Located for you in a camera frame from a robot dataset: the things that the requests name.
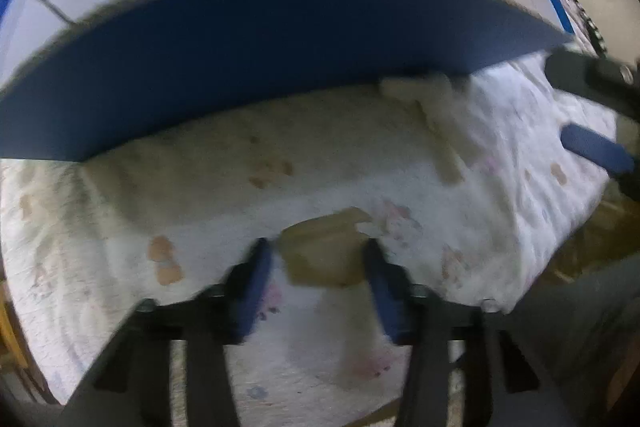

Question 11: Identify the tan felt piece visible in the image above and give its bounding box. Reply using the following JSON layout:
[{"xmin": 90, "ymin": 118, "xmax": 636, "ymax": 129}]
[{"xmin": 276, "ymin": 207, "xmax": 372, "ymax": 287}]

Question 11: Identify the white box with blue edges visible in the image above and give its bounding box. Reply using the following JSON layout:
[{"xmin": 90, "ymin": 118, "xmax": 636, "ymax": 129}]
[{"xmin": 1, "ymin": 0, "xmax": 573, "ymax": 161}]

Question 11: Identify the white soft doll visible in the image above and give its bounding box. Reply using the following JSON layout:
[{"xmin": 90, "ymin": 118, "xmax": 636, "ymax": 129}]
[{"xmin": 380, "ymin": 72, "xmax": 477, "ymax": 185}]

